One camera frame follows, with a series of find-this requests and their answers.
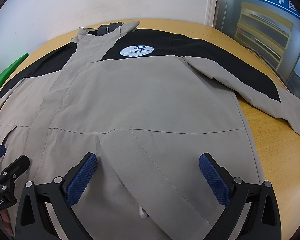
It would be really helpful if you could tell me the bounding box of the grey and black jacket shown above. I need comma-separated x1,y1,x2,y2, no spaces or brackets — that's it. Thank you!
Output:
0,21,300,240

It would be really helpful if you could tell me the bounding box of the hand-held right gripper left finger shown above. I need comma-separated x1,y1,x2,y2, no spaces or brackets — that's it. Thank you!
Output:
14,152,98,240

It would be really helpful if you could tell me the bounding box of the white wall trim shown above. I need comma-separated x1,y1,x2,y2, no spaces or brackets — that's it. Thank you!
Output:
204,0,219,27

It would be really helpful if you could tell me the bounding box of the person's left hand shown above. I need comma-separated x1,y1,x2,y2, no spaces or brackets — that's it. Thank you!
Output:
0,211,12,231

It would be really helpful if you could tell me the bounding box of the green board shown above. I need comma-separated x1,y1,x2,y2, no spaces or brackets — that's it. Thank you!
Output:
0,53,30,100

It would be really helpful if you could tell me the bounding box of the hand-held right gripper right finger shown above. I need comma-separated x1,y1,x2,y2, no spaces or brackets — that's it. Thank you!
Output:
199,152,282,240

